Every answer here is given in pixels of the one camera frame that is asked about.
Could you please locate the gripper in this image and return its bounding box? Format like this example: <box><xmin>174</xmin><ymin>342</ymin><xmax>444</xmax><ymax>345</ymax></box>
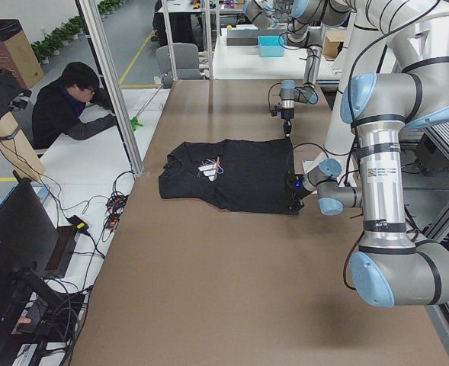
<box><xmin>284</xmin><ymin>172</ymin><xmax>307</xmax><ymax>210</ymax></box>
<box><xmin>270</xmin><ymin>100</ymin><xmax>295</xmax><ymax>137</ymax></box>

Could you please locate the black Huawei monitor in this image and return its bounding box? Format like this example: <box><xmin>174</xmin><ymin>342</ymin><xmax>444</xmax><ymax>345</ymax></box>
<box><xmin>0</xmin><ymin>179</ymin><xmax>58</xmax><ymax>354</ymax></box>

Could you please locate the brown cardboard box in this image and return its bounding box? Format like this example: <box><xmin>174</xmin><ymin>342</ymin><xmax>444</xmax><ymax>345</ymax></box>
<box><xmin>0</xmin><ymin>19</ymin><xmax>44</xmax><ymax>89</ymax></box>

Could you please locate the aluminium frame post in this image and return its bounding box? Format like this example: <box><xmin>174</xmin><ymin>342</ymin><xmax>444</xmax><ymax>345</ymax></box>
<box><xmin>75</xmin><ymin>0</ymin><xmax>144</xmax><ymax>177</ymax></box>

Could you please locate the grey office chair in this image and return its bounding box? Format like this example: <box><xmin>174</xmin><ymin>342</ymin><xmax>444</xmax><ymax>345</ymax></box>
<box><xmin>156</xmin><ymin>43</ymin><xmax>202</xmax><ymax>85</ymax></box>

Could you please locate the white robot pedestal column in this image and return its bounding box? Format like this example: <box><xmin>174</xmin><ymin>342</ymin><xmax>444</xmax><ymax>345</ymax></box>
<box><xmin>302</xmin><ymin>14</ymin><xmax>393</xmax><ymax>176</ymax></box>

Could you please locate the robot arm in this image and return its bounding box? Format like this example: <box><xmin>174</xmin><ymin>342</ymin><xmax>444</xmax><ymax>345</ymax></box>
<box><xmin>291</xmin><ymin>1</ymin><xmax>449</xmax><ymax>307</ymax></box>
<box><xmin>274</xmin><ymin>1</ymin><xmax>351</xmax><ymax>137</ymax></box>

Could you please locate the seated person in black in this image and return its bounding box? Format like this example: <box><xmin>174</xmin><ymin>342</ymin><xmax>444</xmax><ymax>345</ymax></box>
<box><xmin>31</xmin><ymin>62</ymin><xmax>117</xmax><ymax>149</ymax></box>

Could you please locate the blue plastic bin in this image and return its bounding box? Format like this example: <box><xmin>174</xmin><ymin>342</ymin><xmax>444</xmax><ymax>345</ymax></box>
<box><xmin>257</xmin><ymin>35</ymin><xmax>285</xmax><ymax>58</ymax></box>

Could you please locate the black t-shirt with logo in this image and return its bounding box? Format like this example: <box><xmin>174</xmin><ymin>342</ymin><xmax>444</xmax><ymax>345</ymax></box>
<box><xmin>159</xmin><ymin>138</ymin><xmax>299</xmax><ymax>214</ymax></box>

